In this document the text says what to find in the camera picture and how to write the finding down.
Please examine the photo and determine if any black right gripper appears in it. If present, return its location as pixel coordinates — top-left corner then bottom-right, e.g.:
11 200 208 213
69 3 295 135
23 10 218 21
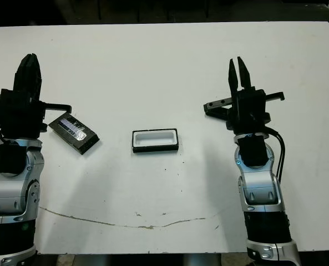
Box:
203 57 271 131

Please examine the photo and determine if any black box lid with window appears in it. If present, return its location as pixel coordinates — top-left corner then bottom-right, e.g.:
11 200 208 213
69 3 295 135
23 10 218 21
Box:
48 112 101 156

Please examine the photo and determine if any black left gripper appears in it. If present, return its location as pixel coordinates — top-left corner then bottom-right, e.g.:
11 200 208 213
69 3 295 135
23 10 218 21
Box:
0 54 72 138

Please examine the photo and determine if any black box base white insert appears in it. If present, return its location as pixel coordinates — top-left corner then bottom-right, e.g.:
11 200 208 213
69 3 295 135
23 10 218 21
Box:
131 127 180 154

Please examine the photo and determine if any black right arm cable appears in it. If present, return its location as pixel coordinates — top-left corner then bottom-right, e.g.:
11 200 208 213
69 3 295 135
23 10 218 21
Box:
264 127 286 178

